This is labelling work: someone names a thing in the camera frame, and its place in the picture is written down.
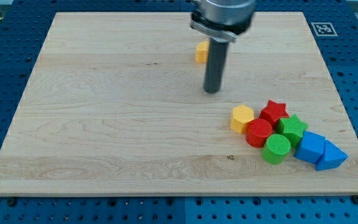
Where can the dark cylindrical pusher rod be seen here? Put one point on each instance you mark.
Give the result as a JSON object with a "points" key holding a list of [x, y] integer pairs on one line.
{"points": [[217, 54]]}

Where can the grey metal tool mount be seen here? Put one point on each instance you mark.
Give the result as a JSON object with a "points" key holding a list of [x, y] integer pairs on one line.
{"points": [[227, 33]]}

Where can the yellow heart block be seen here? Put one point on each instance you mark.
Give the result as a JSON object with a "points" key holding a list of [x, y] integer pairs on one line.
{"points": [[202, 50]]}

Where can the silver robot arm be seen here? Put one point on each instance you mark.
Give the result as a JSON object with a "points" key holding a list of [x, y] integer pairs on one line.
{"points": [[222, 21]]}

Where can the yellow hexagon block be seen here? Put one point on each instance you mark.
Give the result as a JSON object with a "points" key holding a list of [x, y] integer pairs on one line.
{"points": [[240, 118]]}

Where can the red star block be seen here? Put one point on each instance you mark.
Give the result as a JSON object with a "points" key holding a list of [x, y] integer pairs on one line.
{"points": [[273, 112]]}

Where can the red cylinder block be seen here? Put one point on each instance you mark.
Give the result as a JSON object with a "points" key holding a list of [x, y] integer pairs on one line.
{"points": [[258, 132]]}

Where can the white fiducial marker tag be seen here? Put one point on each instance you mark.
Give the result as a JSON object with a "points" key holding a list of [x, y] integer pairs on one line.
{"points": [[324, 29]]}

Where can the green star block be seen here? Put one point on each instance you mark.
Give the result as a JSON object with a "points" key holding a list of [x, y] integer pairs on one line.
{"points": [[292, 128]]}

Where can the wooden board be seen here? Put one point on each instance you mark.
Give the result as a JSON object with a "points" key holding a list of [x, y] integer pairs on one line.
{"points": [[115, 107]]}

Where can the green cylinder block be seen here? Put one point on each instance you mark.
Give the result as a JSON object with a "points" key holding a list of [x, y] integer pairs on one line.
{"points": [[276, 149]]}

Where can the blue cube block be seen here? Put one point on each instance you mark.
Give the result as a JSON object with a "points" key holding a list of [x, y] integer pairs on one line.
{"points": [[310, 148]]}

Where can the blue triangle block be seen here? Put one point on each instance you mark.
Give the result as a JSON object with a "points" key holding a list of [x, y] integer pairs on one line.
{"points": [[332, 157]]}

